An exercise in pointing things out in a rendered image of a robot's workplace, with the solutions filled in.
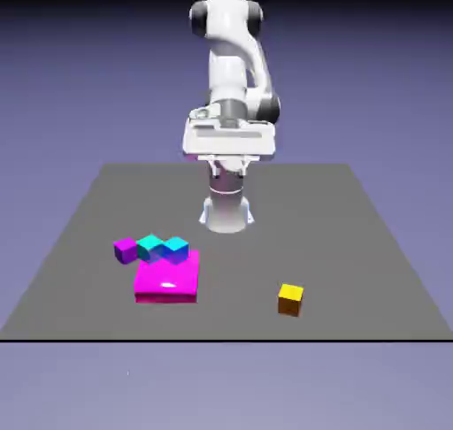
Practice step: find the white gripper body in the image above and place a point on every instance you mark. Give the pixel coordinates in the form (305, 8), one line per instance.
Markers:
(229, 139)

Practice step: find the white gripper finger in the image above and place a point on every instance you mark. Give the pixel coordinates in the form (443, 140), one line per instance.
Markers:
(214, 166)
(245, 166)

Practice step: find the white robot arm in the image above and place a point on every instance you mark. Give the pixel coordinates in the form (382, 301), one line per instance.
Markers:
(226, 65)

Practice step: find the small blue cube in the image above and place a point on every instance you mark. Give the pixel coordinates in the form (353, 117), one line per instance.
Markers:
(176, 250)

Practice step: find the small teal cube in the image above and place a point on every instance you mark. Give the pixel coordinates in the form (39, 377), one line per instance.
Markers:
(149, 246)

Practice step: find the small purple cube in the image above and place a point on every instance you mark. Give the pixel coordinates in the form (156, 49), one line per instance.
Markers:
(124, 250)

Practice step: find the small yellow cube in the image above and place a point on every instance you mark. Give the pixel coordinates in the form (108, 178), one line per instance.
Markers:
(290, 299)

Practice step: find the large magenta box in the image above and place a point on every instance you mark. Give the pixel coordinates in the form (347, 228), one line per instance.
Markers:
(166, 279)

